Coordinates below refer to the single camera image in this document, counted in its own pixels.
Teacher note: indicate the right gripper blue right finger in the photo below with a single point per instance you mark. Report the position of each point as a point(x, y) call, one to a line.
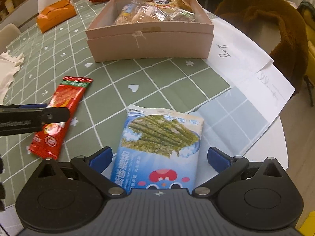
point(228, 169)

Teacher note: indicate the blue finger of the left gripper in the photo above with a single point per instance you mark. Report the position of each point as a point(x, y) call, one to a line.
point(33, 106)
point(55, 115)

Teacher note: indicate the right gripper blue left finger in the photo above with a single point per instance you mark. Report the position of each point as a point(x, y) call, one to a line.
point(90, 169)

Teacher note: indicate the long red snack packet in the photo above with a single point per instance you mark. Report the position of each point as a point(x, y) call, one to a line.
point(47, 143)

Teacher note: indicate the blue seaweed snack packet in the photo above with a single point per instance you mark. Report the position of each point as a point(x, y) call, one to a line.
point(159, 148)

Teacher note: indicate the clear waffle cookie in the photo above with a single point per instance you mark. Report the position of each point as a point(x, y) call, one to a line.
point(149, 13)

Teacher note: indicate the small clear candy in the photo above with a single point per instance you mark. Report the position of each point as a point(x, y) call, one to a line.
point(180, 15)

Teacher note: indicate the yellow panda snack packet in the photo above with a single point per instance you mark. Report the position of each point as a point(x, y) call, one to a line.
point(169, 5)

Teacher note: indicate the clear egg roll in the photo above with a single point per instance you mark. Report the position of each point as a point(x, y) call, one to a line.
point(127, 13)

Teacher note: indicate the green checkered table mat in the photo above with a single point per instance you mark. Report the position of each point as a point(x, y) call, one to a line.
point(233, 124)

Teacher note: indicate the white cloth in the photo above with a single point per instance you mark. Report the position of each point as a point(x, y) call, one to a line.
point(9, 66)

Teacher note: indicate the white dining chair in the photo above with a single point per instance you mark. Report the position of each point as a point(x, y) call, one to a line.
point(9, 33)

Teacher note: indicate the orange tissue box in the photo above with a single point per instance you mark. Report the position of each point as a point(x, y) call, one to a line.
point(53, 12)

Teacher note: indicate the white paper sheets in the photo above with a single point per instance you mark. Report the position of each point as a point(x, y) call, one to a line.
point(240, 61)

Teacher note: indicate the beige chair with coat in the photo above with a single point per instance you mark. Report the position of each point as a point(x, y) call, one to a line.
point(265, 34)

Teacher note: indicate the pink cardboard box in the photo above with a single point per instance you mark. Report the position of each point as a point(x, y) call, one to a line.
point(155, 39)

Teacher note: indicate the yellow jacket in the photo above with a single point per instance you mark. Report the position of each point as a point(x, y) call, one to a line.
point(306, 9)

